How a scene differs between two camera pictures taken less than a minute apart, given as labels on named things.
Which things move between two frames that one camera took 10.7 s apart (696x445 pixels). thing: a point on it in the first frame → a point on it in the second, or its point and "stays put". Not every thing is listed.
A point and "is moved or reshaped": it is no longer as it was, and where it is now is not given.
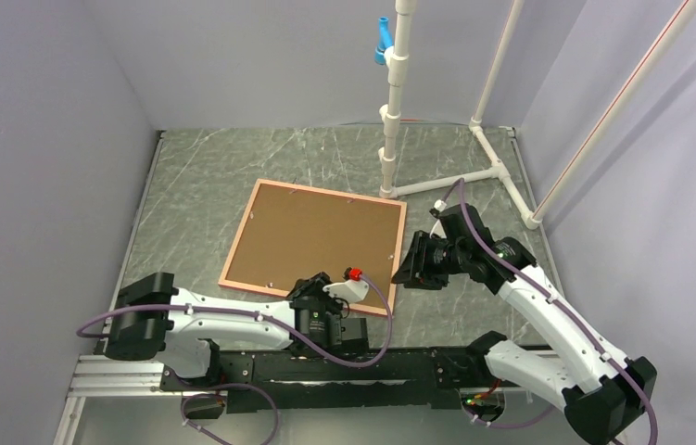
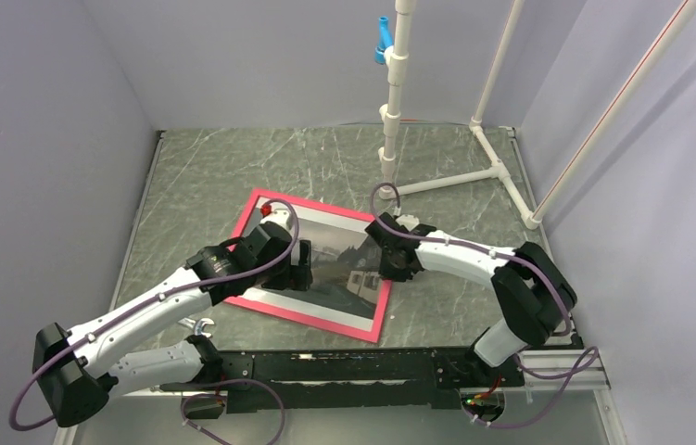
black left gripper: x=313 y=286 → x=294 y=276
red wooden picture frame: x=290 y=233 is moved or reshaped
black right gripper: x=415 y=271 → x=389 y=273
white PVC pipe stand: x=398 y=57 stays put
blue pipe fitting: x=385 y=41 stays put
